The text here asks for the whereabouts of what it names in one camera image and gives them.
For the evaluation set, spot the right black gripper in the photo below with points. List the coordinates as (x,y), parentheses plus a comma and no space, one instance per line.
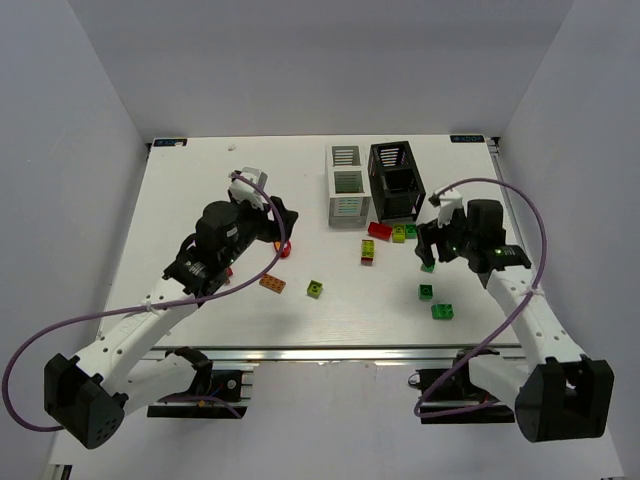
(432,238)

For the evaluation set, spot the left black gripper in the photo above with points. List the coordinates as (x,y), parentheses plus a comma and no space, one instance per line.
(273,222)

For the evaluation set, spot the yellow-green small lego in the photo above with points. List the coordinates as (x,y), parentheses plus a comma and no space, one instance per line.
(398,233)

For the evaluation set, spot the green double lego brick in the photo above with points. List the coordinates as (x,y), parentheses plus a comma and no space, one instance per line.
(442,312)

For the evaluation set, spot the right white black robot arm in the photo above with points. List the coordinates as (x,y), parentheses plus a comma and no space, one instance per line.
(562,394)

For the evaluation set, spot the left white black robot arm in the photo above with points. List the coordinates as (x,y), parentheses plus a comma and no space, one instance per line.
(90,393)

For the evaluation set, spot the red flower lego piece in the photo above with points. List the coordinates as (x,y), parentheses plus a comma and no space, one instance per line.
(283,250)

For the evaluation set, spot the red lego brick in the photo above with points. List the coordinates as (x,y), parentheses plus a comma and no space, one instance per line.
(379,231)

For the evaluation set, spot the orange flat lego brick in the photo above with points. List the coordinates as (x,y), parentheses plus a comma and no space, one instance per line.
(272,283)

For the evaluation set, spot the black slotted container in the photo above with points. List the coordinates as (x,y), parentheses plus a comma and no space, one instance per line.
(396,186)

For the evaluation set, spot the lime green small lego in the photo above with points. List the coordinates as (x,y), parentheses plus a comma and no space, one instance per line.
(314,289)

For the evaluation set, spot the white slotted container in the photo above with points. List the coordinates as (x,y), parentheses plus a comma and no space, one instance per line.
(348,189)

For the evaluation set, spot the left blue table label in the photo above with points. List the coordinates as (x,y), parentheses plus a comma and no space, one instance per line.
(169,142)

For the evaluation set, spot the blue table label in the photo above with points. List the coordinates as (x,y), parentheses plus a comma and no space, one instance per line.
(467,138)
(169,142)

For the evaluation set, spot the right blue table label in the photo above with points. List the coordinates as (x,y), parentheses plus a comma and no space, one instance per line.
(467,138)

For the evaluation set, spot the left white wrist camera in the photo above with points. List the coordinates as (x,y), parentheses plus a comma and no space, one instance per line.
(245,186)

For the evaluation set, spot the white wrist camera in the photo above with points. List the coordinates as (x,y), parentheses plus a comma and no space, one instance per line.
(447,201)
(245,186)

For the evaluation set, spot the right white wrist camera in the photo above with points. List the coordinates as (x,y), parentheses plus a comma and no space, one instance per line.
(447,201)

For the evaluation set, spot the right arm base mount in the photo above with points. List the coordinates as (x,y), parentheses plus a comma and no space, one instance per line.
(452,395)

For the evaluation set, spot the aluminium table rail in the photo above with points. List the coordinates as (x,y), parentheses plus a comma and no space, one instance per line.
(329,354)

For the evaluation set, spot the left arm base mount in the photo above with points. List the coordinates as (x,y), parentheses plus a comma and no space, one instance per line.
(223,394)

